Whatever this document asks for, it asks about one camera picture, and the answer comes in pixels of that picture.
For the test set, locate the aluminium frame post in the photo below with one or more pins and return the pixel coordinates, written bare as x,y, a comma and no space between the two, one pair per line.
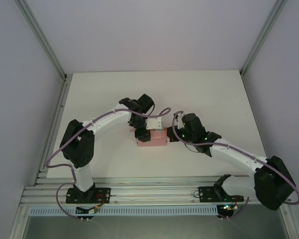
42,42
261,37

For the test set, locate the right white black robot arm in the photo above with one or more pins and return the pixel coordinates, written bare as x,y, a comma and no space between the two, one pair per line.
236,158

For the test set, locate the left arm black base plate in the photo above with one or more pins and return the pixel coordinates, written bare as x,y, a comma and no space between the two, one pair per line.
103,191

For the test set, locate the grey metal panel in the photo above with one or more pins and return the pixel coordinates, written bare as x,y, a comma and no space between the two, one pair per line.
152,229

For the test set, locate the pink paper box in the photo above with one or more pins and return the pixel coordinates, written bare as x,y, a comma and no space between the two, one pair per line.
157,139

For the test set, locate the short aluminium frame leg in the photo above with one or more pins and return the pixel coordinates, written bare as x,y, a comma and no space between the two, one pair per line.
17,224
290,224

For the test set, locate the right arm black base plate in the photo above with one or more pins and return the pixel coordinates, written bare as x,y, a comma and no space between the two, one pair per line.
206,195

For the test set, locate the aluminium mounting rail bed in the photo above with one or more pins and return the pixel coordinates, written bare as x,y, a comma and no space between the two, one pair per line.
152,189

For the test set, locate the aluminium table side rail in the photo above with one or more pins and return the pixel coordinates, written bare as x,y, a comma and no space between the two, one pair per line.
58,109

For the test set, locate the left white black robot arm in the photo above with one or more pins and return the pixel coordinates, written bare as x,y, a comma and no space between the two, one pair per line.
107,122

